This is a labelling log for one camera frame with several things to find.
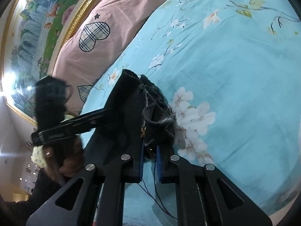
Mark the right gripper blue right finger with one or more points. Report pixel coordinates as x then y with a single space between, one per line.
162 161

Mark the light blue floral bedsheet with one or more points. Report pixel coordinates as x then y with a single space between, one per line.
230 71

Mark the yellow cartoon print pillow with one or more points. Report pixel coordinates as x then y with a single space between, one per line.
37 157

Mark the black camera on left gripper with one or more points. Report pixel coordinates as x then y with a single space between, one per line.
51 95

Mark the gold framed landscape painting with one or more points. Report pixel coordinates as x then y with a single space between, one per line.
32 34

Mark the pink quilt with plaid hearts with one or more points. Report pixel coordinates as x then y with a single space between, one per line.
97 44

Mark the person's left hand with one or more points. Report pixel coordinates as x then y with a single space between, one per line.
73 161

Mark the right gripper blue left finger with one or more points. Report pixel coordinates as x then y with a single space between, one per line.
138 162

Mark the black pants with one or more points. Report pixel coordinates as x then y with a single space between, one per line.
138 116

